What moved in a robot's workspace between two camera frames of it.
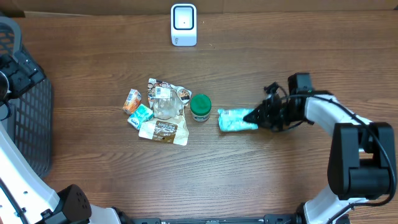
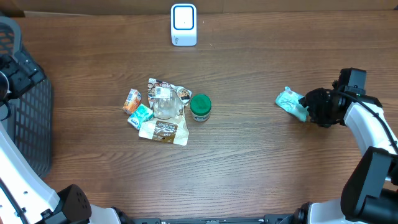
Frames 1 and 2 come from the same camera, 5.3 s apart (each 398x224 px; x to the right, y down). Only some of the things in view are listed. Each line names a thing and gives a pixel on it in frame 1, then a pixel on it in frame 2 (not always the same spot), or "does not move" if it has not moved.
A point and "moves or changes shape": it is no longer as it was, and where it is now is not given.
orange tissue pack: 133,100 does not move
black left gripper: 24,82 does not move
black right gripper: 266,118 → 310,101
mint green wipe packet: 232,119 moves or changes shape
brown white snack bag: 167,102 does not move
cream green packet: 141,114 does not move
